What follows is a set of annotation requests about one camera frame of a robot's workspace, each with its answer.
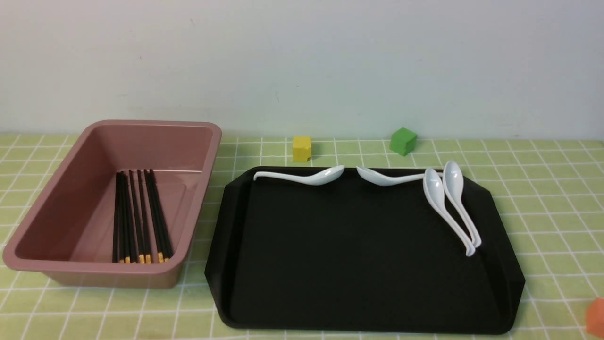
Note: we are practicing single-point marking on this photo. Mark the white spoon far left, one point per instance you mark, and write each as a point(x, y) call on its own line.
point(320, 178)

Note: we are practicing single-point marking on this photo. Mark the white spoon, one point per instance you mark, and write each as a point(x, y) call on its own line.
point(320, 178)
point(381, 180)
point(435, 195)
point(453, 181)

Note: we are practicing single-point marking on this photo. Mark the yellow cube block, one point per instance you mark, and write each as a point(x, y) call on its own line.
point(301, 149)

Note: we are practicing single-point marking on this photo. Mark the white spoon centre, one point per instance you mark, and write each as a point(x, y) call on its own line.
point(381, 180)

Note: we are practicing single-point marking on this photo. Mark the black plastic tray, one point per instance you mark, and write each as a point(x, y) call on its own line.
point(352, 256)

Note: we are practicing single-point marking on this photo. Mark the green cube block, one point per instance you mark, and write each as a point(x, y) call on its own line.
point(403, 141)

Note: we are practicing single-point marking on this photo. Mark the white spoon inner right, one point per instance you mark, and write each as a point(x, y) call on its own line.
point(435, 195)

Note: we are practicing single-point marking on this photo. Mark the white spoon outer right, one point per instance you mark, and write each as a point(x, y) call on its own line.
point(453, 181)

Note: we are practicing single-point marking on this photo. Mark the black chopstick bin far right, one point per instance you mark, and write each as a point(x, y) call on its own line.
point(167, 247)

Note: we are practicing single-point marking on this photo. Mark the black chopstick bin right pair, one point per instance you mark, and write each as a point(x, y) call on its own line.
point(155, 218)

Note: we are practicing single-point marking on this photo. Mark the black chopstick bin pair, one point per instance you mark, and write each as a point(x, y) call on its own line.
point(155, 218)
point(132, 252)

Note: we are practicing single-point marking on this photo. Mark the black chopstick bin left pair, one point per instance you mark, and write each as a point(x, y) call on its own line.
point(132, 252)

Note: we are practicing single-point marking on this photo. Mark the black chopstick bin far left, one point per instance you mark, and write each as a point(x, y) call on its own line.
point(116, 252)

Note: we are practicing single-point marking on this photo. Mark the pink plastic bin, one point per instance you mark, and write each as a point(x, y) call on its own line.
point(67, 234)

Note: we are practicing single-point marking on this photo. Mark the orange cube block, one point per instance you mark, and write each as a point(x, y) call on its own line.
point(594, 318)

